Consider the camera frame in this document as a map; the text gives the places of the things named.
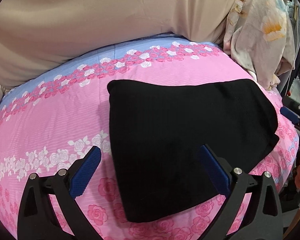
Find pink floral bed quilt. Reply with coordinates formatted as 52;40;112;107
0;33;300;240

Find beige curtain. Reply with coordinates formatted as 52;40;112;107
0;0;235;89

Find black pants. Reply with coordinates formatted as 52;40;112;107
107;79;279;223

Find pale floral blanket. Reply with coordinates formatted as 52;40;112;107
223;0;295;90

